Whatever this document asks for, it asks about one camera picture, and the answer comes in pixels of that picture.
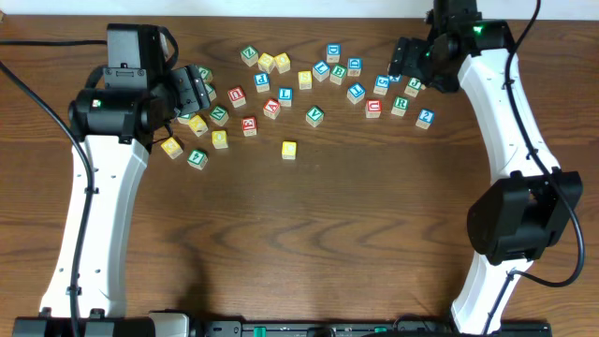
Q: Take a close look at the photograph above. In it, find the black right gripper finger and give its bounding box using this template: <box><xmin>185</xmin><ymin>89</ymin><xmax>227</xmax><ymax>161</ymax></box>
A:
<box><xmin>387</xmin><ymin>37</ymin><xmax>411</xmax><ymax>78</ymax></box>
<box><xmin>187</xmin><ymin>65</ymin><xmax>211</xmax><ymax>111</ymax></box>

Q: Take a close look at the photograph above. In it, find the yellow C wooden block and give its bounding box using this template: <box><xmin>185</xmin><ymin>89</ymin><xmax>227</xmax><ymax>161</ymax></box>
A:
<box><xmin>281</xmin><ymin>141</ymin><xmax>298</xmax><ymax>160</ymax></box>

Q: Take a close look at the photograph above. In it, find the yellow O wooden block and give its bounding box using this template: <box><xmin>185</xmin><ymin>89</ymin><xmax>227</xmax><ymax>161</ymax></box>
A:
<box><xmin>212</xmin><ymin>130</ymin><xmax>228</xmax><ymax>149</ymax></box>

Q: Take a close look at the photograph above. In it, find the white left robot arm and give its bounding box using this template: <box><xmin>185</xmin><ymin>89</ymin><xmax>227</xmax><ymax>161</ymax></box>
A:
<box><xmin>12</xmin><ymin>66</ymin><xmax>210</xmax><ymax>336</ymax></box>

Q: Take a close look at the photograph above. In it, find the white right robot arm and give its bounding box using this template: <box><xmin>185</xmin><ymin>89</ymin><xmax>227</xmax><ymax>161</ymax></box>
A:
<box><xmin>389</xmin><ymin>11</ymin><xmax>583</xmax><ymax>336</ymax></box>

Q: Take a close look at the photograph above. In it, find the green 7 wooden block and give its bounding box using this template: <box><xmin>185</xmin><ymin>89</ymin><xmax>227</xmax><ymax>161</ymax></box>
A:
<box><xmin>205</xmin><ymin>84</ymin><xmax>217</xmax><ymax>101</ymax></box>

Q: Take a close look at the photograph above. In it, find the blue 5 wooden block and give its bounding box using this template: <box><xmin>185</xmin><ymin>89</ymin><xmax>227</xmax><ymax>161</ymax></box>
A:
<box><xmin>373</xmin><ymin>75</ymin><xmax>390</xmax><ymax>95</ymax></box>

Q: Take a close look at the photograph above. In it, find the green V block left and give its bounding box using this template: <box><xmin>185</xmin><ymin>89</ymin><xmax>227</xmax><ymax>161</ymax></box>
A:
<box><xmin>177</xmin><ymin>113</ymin><xmax>196</xmax><ymax>125</ymax></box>

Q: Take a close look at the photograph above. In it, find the green v block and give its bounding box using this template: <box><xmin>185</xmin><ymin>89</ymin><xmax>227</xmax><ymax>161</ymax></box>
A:
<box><xmin>177</xmin><ymin>113</ymin><xmax>196</xmax><ymax>125</ymax></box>
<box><xmin>306</xmin><ymin>106</ymin><xmax>325</xmax><ymax>127</ymax></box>

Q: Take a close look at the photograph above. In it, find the green J wooden block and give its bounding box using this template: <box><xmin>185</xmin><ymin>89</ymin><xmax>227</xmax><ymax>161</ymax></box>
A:
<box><xmin>404</xmin><ymin>78</ymin><xmax>422</xmax><ymax>97</ymax></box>

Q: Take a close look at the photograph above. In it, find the yellow K wooden block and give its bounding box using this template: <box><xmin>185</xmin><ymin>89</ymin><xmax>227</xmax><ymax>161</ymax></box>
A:
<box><xmin>188</xmin><ymin>115</ymin><xmax>209</xmax><ymax>137</ymax></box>

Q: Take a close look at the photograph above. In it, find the green R wooden block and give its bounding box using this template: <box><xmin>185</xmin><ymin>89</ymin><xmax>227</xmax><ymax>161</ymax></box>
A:
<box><xmin>391</xmin><ymin>96</ymin><xmax>409</xmax><ymax>117</ymax></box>

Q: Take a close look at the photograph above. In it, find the green N wooden block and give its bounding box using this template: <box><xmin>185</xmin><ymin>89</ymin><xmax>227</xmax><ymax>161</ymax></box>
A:
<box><xmin>209</xmin><ymin>106</ymin><xmax>229</xmax><ymax>126</ymax></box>

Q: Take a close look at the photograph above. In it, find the red U block left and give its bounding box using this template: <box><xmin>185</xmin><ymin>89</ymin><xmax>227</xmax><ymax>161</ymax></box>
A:
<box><xmin>227</xmin><ymin>86</ymin><xmax>246</xmax><ymax>108</ymax></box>

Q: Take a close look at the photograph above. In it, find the red u block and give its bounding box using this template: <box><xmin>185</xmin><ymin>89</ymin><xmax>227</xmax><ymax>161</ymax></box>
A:
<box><xmin>227</xmin><ymin>86</ymin><xmax>246</xmax><ymax>108</ymax></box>
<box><xmin>365</xmin><ymin>99</ymin><xmax>382</xmax><ymax>119</ymax></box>

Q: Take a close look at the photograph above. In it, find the blue D block right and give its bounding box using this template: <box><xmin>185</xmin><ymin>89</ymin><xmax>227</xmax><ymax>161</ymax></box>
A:
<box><xmin>347</xmin><ymin>57</ymin><xmax>363</xmax><ymax>77</ymax></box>

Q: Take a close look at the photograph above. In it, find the blue d block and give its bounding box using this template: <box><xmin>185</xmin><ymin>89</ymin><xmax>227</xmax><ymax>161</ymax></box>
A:
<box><xmin>347</xmin><ymin>57</ymin><xmax>363</xmax><ymax>77</ymax></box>
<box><xmin>326</xmin><ymin>43</ymin><xmax>341</xmax><ymax>64</ymax></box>

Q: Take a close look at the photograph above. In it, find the red U block right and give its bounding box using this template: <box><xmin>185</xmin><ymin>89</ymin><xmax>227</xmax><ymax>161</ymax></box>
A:
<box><xmin>365</xmin><ymin>99</ymin><xmax>382</xmax><ymax>119</ymax></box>

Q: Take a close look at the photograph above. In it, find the blue I wooden block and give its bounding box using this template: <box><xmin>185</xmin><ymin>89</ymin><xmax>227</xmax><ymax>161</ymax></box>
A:
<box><xmin>347</xmin><ymin>82</ymin><xmax>366</xmax><ymax>105</ymax></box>

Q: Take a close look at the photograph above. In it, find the yellow G wooden block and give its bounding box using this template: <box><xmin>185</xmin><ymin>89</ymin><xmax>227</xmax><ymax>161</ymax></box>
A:
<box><xmin>160</xmin><ymin>137</ymin><xmax>183</xmax><ymax>159</ymax></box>

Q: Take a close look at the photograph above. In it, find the blue 2 wooden block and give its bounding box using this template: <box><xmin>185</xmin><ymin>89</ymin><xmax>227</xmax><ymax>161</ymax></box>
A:
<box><xmin>416</xmin><ymin>109</ymin><xmax>435</xmax><ymax>129</ymax></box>

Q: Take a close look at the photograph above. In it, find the green Z wooden block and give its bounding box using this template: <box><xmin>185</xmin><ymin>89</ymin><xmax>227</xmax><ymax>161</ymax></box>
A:
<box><xmin>241</xmin><ymin>45</ymin><xmax>259</xmax><ymax>66</ymax></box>

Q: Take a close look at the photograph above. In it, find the green B wooden block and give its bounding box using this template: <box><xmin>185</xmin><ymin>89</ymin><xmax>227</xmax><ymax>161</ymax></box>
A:
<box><xmin>329</xmin><ymin>64</ymin><xmax>347</xmax><ymax>85</ymax></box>

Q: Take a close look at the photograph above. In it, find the blue P wooden block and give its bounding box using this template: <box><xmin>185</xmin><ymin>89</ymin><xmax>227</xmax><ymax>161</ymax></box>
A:
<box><xmin>254</xmin><ymin>72</ymin><xmax>270</xmax><ymax>93</ymax></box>

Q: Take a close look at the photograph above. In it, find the blue D block top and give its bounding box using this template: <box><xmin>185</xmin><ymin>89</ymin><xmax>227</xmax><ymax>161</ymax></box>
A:
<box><xmin>326</xmin><ymin>43</ymin><xmax>341</xmax><ymax>64</ymax></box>

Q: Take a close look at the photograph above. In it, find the green 4 wooden block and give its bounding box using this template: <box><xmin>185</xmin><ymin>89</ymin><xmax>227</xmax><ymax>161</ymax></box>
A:
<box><xmin>187</xmin><ymin>150</ymin><xmax>208</xmax><ymax>170</ymax></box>

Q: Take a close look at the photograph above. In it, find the yellow block beside Z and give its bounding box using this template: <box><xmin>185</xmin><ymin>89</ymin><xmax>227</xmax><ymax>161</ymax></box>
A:
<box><xmin>257</xmin><ymin>52</ymin><xmax>276</xmax><ymax>74</ymax></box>

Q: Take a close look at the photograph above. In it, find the blue L block upper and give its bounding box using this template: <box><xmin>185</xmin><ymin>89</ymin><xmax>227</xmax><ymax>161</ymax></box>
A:
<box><xmin>313</xmin><ymin>60</ymin><xmax>330</xmax><ymax>82</ymax></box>

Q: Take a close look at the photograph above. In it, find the blue l block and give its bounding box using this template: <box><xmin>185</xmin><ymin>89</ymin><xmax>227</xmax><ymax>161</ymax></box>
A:
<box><xmin>278</xmin><ymin>87</ymin><xmax>293</xmax><ymax>107</ymax></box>
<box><xmin>313</xmin><ymin>60</ymin><xmax>330</xmax><ymax>82</ymax></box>

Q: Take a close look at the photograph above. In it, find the red A wooden block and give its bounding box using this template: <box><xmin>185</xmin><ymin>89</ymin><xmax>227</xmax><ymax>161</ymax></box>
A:
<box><xmin>263</xmin><ymin>98</ymin><xmax>281</xmax><ymax>120</ymax></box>

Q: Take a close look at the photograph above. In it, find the yellow Q wooden block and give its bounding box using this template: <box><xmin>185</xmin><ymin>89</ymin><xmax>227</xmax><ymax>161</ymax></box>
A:
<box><xmin>274</xmin><ymin>52</ymin><xmax>291</xmax><ymax>74</ymax></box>

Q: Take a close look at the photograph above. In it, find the blue L block centre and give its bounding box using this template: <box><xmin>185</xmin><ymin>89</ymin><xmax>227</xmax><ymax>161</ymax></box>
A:
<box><xmin>278</xmin><ymin>87</ymin><xmax>293</xmax><ymax>107</ymax></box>

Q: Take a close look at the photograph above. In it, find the yellow S wooden block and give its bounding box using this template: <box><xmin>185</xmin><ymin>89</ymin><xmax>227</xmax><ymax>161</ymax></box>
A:
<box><xmin>298</xmin><ymin>70</ymin><xmax>313</xmax><ymax>90</ymax></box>

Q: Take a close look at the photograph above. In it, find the green V block centre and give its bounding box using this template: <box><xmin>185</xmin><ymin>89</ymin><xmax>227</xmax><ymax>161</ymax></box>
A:
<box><xmin>306</xmin><ymin>106</ymin><xmax>325</xmax><ymax>127</ymax></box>

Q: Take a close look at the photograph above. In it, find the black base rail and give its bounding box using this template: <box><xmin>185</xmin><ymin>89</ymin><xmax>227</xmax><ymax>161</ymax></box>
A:
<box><xmin>186</xmin><ymin>318</ymin><xmax>553</xmax><ymax>337</ymax></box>

